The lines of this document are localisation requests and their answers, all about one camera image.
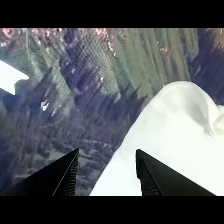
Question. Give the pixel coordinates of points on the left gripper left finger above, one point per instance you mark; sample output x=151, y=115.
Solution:
x=56, y=178

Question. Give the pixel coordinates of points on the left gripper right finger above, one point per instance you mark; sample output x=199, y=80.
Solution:
x=163, y=181

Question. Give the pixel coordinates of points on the white garment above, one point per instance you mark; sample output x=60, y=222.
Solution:
x=173, y=133

